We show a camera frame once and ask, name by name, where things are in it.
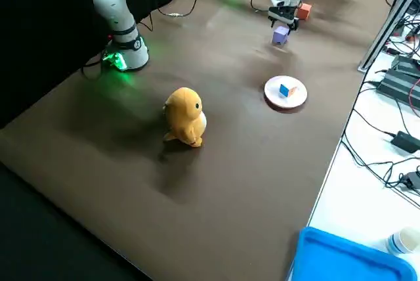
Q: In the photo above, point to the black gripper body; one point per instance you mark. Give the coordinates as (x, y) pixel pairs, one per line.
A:
(283, 13)

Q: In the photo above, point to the purple foam square block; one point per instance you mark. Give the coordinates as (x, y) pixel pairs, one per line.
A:
(280, 35)

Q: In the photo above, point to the orange foam square block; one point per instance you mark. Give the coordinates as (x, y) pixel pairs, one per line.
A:
(304, 12)

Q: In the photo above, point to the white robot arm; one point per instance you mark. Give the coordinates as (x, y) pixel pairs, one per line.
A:
(115, 2)

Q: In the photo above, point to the pale pink plate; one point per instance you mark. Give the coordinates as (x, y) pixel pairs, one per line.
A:
(285, 98)

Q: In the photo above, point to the black power supply box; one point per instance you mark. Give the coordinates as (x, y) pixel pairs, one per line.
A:
(408, 62)
(398, 85)

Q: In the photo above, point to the orange plush toy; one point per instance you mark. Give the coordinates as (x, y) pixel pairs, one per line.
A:
(185, 117)

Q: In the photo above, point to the black power adapter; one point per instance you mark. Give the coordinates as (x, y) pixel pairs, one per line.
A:
(412, 180)
(407, 141)

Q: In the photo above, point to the blue plastic tray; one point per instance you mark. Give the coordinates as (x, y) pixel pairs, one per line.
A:
(344, 258)

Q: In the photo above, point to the white paper cup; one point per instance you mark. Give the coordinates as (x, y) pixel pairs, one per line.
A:
(402, 241)

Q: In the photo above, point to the aluminium frame post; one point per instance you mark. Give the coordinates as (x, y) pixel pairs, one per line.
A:
(384, 28)

